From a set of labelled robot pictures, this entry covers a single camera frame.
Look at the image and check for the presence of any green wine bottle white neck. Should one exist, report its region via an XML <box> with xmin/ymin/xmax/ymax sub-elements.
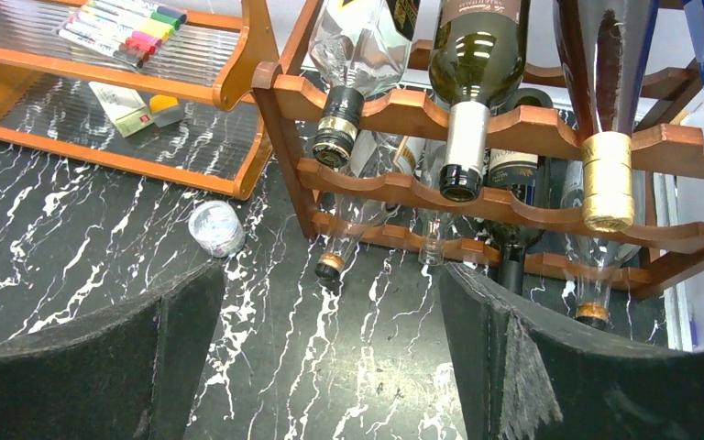
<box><xmin>429</xmin><ymin>0</ymin><xmax>531</xmax><ymax>203</ymax></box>

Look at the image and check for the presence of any orange wooden shelf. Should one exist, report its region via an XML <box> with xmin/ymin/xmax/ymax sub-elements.
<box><xmin>0</xmin><ymin>1</ymin><xmax>279</xmax><ymax>200</ymax></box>

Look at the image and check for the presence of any clear bottle open neck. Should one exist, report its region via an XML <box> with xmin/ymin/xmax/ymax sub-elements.
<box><xmin>417</xmin><ymin>140</ymin><xmax>452</xmax><ymax>266</ymax></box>

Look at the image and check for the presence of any clear bottle copper cap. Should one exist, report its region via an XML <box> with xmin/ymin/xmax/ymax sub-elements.
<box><xmin>559</xmin><ymin>160</ymin><xmax>648</xmax><ymax>333</ymax></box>
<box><xmin>314</xmin><ymin>130</ymin><xmax>426</xmax><ymax>285</ymax></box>

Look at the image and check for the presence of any yellow grey eraser block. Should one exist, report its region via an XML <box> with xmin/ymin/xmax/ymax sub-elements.
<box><xmin>148</xmin><ymin>94</ymin><xmax>185</xmax><ymax>127</ymax></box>

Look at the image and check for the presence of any clear square liquor bottle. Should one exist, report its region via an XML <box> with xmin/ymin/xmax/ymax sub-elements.
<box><xmin>309</xmin><ymin>0</ymin><xmax>421</xmax><ymax>169</ymax></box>

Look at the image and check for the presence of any clear jar of paper clips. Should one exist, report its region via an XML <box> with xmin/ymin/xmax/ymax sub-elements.
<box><xmin>188</xmin><ymin>201</ymin><xmax>246</xmax><ymax>258</ymax></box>

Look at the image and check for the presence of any pack of coloured markers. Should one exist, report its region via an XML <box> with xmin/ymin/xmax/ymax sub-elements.
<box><xmin>55</xmin><ymin>1</ymin><xmax>188</xmax><ymax>72</ymax></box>

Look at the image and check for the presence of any brown wooden wine rack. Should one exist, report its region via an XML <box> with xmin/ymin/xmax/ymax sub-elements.
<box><xmin>250</xmin><ymin>0</ymin><xmax>704</xmax><ymax>302</ymax></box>

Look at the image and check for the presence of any clear bottle right copper cap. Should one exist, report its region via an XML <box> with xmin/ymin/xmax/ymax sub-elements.
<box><xmin>559</xmin><ymin>160</ymin><xmax>648</xmax><ymax>333</ymax></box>

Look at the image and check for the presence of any white and green small box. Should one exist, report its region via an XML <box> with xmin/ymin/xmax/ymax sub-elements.
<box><xmin>88</xmin><ymin>82</ymin><xmax>154</xmax><ymax>138</ymax></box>

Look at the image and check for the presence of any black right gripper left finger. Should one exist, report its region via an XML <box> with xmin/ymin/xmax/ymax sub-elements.
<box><xmin>0</xmin><ymin>262</ymin><xmax>226</xmax><ymax>439</ymax></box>

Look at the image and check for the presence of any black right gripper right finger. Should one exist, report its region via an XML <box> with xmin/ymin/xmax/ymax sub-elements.
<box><xmin>439</xmin><ymin>263</ymin><xmax>704</xmax><ymax>439</ymax></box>

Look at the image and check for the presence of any dark red bottle gold cap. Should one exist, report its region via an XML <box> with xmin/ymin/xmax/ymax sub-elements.
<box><xmin>553</xmin><ymin>1</ymin><xmax>659</xmax><ymax>233</ymax></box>

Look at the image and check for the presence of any dark wine bottle black neck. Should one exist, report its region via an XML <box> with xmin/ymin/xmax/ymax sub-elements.
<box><xmin>482</xmin><ymin>87</ymin><xmax>555</xmax><ymax>297</ymax></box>

